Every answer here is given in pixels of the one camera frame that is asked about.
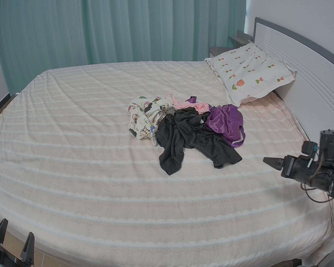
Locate white printed pillow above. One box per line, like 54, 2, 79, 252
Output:
205, 43, 297, 107

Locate black T-shirt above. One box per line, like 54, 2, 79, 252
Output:
155, 107, 243, 176

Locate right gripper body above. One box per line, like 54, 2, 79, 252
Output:
281, 155, 330, 190

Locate pink garment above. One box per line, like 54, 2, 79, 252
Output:
167, 93, 212, 116

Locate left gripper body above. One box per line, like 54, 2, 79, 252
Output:
0, 238, 32, 267

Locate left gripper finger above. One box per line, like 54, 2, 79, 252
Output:
20, 232, 35, 261
0, 219, 9, 245

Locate white printed garment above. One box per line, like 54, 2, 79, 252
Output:
127, 94, 175, 147

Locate grey bedside table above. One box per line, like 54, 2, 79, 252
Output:
209, 29, 253, 58

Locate black cable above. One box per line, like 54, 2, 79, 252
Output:
301, 182, 334, 204

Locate bed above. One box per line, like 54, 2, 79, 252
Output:
0, 17, 334, 267

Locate purple garment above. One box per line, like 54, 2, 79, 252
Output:
189, 95, 246, 149

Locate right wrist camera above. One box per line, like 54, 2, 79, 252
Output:
302, 141, 320, 157

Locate blue-green curtain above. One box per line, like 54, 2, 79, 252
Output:
0, 0, 88, 94
85, 0, 248, 65

